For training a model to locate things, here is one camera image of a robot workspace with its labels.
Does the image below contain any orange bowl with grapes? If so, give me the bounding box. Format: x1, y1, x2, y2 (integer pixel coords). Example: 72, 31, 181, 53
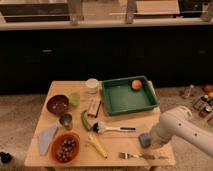
50, 132, 80, 167

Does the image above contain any grey folded cloth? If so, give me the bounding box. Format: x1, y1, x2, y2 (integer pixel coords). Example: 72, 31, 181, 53
38, 126, 58, 155

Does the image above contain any wooden block with black strip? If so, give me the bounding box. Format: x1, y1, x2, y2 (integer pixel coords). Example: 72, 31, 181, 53
87, 98, 101, 118

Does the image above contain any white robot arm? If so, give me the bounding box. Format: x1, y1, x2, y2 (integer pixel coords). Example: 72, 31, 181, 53
150, 106, 213, 158

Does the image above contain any dark red bowl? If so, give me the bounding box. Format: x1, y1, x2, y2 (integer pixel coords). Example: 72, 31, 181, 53
46, 95, 69, 115

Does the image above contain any orange peach fruit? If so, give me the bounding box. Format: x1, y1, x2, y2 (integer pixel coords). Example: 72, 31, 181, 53
132, 80, 142, 91

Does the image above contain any green cucumber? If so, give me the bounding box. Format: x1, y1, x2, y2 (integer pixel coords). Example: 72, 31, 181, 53
81, 110, 92, 131

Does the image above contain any small metal cup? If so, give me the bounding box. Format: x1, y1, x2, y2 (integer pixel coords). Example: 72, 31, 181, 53
59, 113, 73, 130

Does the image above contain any green plastic tray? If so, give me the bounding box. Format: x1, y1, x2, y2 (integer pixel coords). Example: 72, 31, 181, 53
102, 76, 158, 116

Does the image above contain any wooden table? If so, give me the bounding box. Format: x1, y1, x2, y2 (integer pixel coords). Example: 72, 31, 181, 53
24, 80, 177, 168

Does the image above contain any white cup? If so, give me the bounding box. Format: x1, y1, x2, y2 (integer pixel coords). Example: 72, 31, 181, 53
85, 78, 99, 94

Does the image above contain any silver fork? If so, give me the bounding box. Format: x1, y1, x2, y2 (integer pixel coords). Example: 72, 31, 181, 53
118, 152, 155, 160

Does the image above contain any black object on floor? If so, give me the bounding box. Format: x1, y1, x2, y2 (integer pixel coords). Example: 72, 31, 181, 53
0, 152, 12, 164

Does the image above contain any light green cup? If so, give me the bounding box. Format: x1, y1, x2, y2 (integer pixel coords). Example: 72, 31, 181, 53
69, 92, 80, 107

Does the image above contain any yellow peeler tool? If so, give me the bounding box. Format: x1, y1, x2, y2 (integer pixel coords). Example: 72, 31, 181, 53
88, 134, 108, 159

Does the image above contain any blue sponge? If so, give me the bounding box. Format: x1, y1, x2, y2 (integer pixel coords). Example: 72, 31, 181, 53
138, 133, 151, 148

